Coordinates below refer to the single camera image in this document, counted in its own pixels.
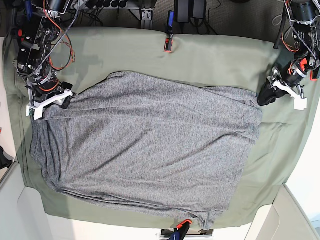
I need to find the grey heathered T-shirt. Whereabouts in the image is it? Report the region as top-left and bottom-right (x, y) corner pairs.
(30, 72), (262, 229)

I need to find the robot arm with orange wires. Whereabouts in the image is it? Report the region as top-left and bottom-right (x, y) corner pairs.
(14, 0), (79, 83)
(273, 0), (320, 70)

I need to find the black power adapter right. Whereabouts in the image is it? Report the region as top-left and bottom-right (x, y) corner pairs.
(191, 0), (207, 19)

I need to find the blue clamp handle centre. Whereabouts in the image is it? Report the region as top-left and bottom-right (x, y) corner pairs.
(166, 10), (174, 35)

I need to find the aluminium frame bracket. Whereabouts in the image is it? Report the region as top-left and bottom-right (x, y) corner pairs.
(140, 8), (154, 30)

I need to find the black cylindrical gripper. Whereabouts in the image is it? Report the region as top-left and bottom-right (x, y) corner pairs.
(257, 58), (308, 106)
(27, 75), (73, 109)

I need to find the right orange black clamp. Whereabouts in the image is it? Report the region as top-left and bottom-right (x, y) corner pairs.
(309, 68), (320, 82)

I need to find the black power adapter left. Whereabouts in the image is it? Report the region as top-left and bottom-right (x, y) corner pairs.
(174, 0), (189, 23)

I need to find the bottom orange black clamp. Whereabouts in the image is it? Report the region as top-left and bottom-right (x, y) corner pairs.
(169, 219), (193, 240)

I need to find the blue clamp handle left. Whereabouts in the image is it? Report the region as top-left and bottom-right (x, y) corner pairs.
(24, 0), (33, 21)

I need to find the black power adapter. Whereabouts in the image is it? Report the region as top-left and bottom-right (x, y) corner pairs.
(191, 0), (207, 19)
(174, 0), (189, 23)

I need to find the white power strip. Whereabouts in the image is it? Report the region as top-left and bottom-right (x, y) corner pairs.
(68, 0), (86, 10)

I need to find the blue clamp handle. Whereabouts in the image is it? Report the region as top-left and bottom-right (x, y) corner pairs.
(24, 0), (33, 21)
(166, 10), (174, 35)

